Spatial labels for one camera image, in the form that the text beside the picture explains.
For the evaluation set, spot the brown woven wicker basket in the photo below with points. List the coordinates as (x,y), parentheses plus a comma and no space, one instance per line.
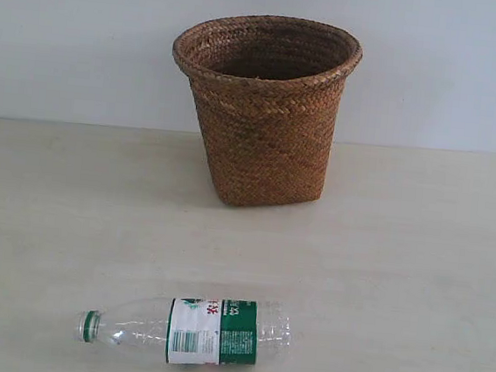
(267,91)

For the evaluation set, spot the clear plastic bottle green label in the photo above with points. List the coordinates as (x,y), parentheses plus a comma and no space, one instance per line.
(191,331)

